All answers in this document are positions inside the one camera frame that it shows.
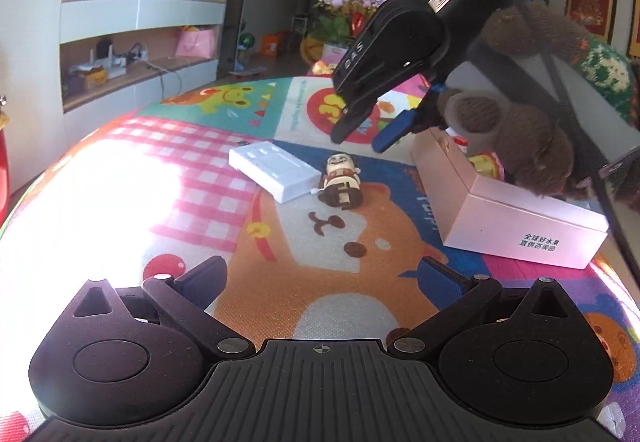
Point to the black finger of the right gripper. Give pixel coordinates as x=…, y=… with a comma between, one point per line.
x=426, y=115
x=358, y=121

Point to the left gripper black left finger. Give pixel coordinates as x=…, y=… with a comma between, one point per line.
x=181, y=304

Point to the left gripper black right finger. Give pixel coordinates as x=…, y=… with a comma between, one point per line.
x=475, y=295

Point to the small cartoon boy figurine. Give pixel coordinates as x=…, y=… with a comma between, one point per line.
x=340, y=186

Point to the white power strip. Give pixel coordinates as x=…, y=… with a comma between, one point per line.
x=281, y=174

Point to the pink orchid flower pot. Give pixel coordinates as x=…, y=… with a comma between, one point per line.
x=339, y=22

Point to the pink cardboard gift box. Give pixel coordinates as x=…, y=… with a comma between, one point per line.
x=480, y=214

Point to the colourful cartoon play mat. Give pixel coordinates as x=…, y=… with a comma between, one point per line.
x=152, y=192

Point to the pink gift bag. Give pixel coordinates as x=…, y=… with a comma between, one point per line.
x=194, y=42

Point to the white tv cabinet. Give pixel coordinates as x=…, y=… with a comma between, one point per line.
x=52, y=102

